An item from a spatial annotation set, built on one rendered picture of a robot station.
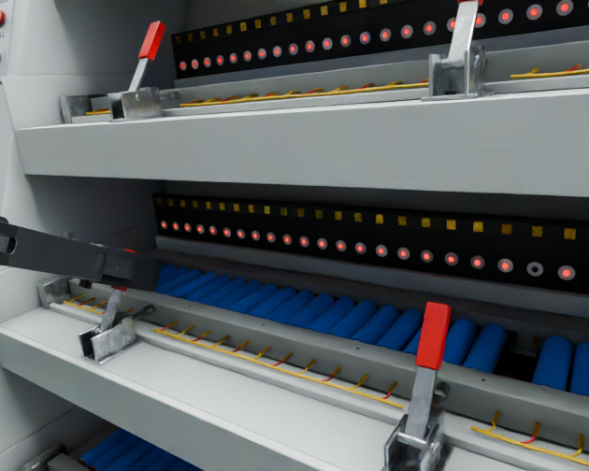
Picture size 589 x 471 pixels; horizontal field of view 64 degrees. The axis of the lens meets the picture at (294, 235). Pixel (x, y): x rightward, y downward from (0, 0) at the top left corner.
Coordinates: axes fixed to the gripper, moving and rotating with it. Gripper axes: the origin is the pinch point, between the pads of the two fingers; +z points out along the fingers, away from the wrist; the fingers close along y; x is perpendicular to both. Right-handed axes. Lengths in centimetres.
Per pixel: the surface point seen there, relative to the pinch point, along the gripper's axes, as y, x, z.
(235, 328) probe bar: 10.0, -2.8, 4.8
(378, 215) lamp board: 17.3, 8.9, 11.7
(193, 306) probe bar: 4.5, -2.0, 5.4
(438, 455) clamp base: 27.6, -6.2, 1.7
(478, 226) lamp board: 25.6, 8.7, 11.8
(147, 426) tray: 7.2, -10.9, 0.6
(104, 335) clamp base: 1.0, -5.6, -0.2
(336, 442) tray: 22.0, -7.2, 1.1
